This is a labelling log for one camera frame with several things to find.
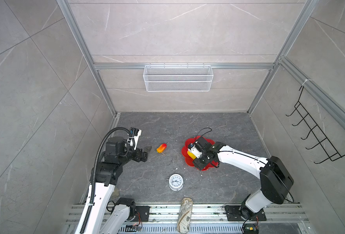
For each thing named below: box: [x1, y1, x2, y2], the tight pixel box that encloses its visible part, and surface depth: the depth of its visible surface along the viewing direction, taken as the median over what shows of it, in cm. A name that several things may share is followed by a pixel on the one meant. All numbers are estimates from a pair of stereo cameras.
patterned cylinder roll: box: [176, 196, 194, 234], surface depth 72 cm
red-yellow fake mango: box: [156, 143, 168, 154], surface depth 97 cm
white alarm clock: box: [166, 173, 186, 192], surface depth 83 cm
